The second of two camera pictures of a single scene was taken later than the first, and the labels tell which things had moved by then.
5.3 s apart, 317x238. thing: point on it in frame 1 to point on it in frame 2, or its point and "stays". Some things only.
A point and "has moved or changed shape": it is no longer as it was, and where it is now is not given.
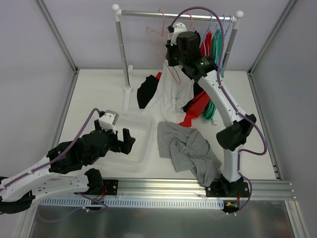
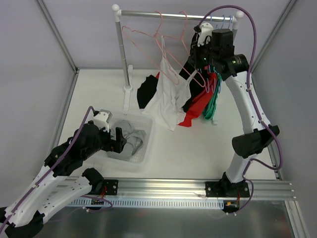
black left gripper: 119,144 stays
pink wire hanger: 179,83 has moved or changed shape
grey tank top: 188,150 to 134,138
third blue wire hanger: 231,22 stays
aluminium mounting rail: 160,189 stays
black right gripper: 171,55 to 196,52
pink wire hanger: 162,33 to 153,35
